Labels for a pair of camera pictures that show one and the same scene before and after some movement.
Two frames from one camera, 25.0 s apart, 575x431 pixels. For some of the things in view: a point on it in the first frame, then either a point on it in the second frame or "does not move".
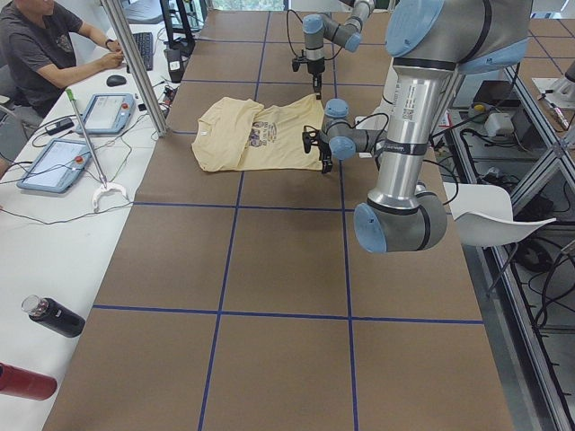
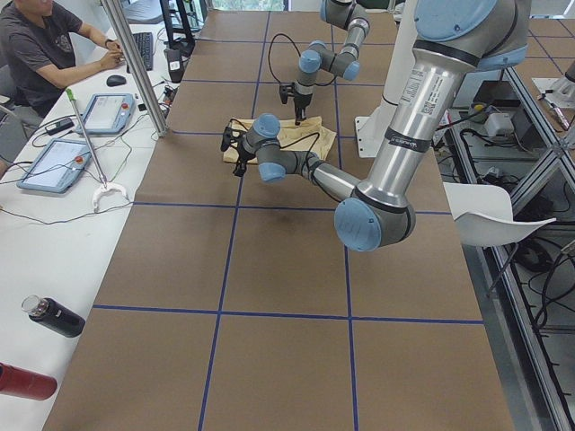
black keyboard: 145,42 does not move
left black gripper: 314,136 -> 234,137
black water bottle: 54,315 does not move
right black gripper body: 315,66 -> 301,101
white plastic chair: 483,215 does not move
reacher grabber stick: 103,185 does not move
